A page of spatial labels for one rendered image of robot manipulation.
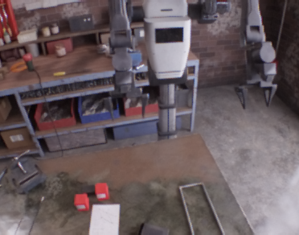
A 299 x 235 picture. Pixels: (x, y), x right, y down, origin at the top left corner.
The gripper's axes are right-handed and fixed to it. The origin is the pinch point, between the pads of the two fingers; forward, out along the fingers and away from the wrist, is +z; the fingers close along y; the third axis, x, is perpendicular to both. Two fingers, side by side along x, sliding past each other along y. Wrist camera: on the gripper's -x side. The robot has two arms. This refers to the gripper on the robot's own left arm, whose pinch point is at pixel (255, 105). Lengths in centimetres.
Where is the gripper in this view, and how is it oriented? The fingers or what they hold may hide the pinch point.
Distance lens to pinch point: 89.8
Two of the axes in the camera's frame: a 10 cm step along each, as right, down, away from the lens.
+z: 0.9, 9.9, 1.3
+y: 9.9, -0.9, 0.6
